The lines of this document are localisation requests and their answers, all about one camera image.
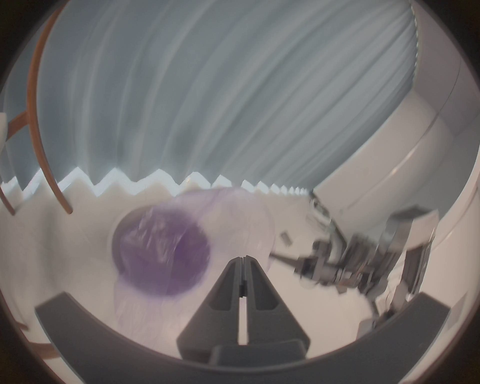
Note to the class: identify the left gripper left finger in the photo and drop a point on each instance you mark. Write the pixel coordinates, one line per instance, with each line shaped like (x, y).
(198, 330)

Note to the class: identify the purple plastic bag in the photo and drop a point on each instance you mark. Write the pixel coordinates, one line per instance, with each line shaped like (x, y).
(168, 255)

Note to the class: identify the pale blue curtain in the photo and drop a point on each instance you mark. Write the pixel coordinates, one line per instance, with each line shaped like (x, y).
(225, 93)

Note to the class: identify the white wooden chair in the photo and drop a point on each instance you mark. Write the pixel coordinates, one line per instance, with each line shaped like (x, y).
(34, 112)

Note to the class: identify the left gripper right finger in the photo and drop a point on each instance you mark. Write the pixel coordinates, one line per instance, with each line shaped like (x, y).
(285, 330)

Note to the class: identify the white trash bin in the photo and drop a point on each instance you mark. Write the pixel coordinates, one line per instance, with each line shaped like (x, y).
(117, 247)

